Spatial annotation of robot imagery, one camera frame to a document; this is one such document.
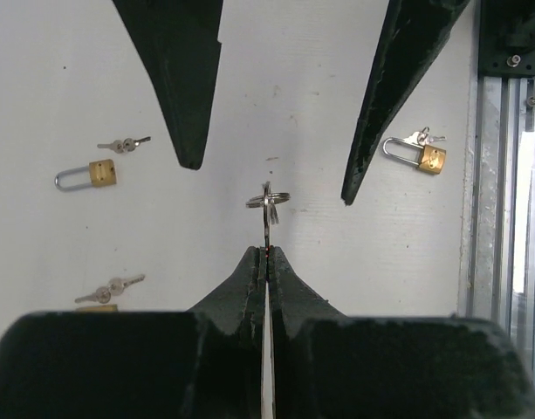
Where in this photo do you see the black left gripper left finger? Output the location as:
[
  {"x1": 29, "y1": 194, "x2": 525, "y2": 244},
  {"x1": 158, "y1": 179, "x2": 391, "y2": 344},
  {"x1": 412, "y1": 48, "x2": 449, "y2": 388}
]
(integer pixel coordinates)
[{"x1": 0, "y1": 248, "x2": 265, "y2": 418}]

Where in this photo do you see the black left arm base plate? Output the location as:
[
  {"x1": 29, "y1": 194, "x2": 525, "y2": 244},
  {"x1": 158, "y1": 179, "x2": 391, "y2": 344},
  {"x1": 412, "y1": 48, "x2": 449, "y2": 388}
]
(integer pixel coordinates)
[{"x1": 477, "y1": 0, "x2": 535, "y2": 79}]

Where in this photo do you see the brass padlock with keys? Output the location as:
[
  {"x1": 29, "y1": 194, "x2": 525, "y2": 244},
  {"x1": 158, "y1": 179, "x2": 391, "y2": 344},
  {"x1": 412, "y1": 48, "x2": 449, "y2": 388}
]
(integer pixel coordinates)
[{"x1": 381, "y1": 137, "x2": 447, "y2": 175}]

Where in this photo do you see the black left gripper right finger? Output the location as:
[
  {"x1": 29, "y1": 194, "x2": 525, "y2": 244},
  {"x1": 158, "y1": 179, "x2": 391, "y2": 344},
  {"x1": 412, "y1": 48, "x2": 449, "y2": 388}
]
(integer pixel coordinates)
[{"x1": 269, "y1": 247, "x2": 535, "y2": 418}]

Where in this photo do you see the small brass padlock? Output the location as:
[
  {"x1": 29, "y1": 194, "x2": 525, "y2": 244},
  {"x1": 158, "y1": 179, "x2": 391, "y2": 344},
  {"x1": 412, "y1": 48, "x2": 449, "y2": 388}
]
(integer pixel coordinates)
[{"x1": 54, "y1": 159, "x2": 117, "y2": 192}]

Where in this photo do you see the aluminium front rail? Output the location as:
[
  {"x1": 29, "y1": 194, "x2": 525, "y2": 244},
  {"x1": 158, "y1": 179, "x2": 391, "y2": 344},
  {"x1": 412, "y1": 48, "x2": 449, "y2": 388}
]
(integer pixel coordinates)
[{"x1": 458, "y1": 77, "x2": 535, "y2": 351}]

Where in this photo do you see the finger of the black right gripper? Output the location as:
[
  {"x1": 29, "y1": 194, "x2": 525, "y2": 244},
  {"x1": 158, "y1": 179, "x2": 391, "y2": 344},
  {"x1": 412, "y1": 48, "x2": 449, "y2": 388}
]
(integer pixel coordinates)
[
  {"x1": 341, "y1": 0, "x2": 468, "y2": 205},
  {"x1": 113, "y1": 0, "x2": 223, "y2": 170}
]

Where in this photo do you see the medium brass padlock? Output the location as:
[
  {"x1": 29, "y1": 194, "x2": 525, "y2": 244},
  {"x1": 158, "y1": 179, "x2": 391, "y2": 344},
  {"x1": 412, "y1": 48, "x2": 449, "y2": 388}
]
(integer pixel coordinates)
[{"x1": 76, "y1": 304, "x2": 118, "y2": 313}]

